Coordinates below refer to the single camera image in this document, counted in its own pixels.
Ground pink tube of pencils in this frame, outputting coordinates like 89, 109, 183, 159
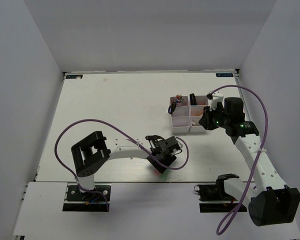
174, 94, 184, 107

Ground left white divided container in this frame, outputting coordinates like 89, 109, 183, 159
169, 96, 191, 135

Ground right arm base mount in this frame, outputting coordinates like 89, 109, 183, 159
193, 184, 239, 213

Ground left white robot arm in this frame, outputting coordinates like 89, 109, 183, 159
71, 131, 183, 200

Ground blue table label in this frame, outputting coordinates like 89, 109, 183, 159
215, 72, 234, 78
65, 74, 83, 79

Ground white divided container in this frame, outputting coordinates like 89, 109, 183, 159
169, 96, 191, 135
189, 95, 209, 134

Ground right blue table label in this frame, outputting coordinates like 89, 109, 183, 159
215, 72, 234, 78

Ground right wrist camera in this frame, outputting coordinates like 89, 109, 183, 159
206, 90, 224, 111

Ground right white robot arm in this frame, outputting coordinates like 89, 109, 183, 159
199, 97, 300, 227

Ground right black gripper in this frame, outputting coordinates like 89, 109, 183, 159
198, 103, 230, 131

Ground green capped black marker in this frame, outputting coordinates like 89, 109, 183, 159
189, 93, 197, 106

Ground left blue table label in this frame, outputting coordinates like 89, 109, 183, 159
65, 74, 83, 79

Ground black handled scissors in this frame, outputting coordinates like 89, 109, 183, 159
168, 101, 177, 115

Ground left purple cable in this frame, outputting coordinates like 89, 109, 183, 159
54, 119, 190, 212

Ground green correction tape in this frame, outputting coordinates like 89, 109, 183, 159
160, 170, 169, 182

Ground right white divided container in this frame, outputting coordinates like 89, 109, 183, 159
189, 95, 209, 134

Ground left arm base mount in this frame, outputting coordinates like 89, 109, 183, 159
62, 183, 108, 213

